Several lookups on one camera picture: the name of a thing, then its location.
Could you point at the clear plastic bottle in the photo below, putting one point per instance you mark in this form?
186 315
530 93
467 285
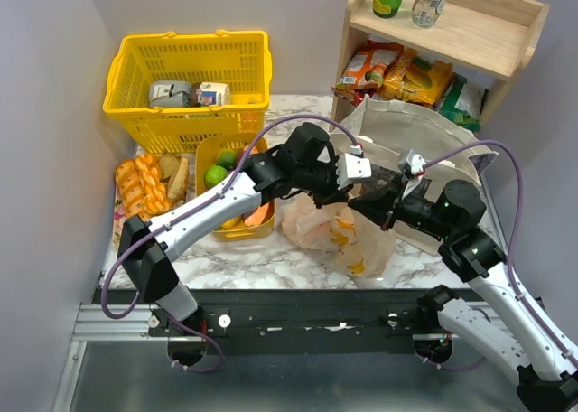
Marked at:
425 13

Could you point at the yellow food tray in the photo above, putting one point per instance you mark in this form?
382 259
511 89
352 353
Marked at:
204 159

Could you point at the green snack bag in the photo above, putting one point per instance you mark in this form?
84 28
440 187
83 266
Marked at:
462 103

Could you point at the toy bread loaf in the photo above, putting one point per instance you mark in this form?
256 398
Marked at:
131 191

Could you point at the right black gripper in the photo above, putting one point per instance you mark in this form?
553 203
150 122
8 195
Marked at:
393 202

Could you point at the yellow chips bag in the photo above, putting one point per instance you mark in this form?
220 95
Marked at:
414 79

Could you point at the yellow plastic shopping basket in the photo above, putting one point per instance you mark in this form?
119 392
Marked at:
239 59

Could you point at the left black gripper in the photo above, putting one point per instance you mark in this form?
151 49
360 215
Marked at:
331 184

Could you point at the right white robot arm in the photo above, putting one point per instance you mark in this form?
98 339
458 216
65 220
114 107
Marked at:
533 354

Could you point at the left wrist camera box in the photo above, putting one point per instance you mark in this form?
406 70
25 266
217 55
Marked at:
353 168

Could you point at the green toy fruit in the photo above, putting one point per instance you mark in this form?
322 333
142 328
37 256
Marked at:
215 175
227 158

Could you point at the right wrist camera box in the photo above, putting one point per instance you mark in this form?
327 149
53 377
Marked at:
411 165

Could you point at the brown toy bread slices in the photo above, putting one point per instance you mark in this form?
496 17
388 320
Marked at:
175 173

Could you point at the brown milk carton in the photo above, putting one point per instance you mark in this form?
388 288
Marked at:
205 94

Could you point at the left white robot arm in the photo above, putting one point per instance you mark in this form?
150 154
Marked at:
305 162

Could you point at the wooden shelf unit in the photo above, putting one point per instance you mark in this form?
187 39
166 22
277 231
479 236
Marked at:
495 37

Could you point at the braided orange toy bread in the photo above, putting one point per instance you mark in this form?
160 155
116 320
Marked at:
155 195

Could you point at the red snack bag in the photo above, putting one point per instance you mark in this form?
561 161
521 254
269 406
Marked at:
353 96

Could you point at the banana print plastic bag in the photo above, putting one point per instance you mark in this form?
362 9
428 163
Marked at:
355 245

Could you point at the grey wrapped package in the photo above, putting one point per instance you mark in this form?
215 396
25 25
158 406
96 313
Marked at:
170 94

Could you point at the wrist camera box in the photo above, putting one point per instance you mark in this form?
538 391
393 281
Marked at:
411 165
353 168

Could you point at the orange snack bag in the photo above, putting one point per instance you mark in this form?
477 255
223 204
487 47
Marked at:
368 66

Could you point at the beige canvas tote bag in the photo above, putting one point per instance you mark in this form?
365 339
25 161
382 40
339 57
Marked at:
386 129

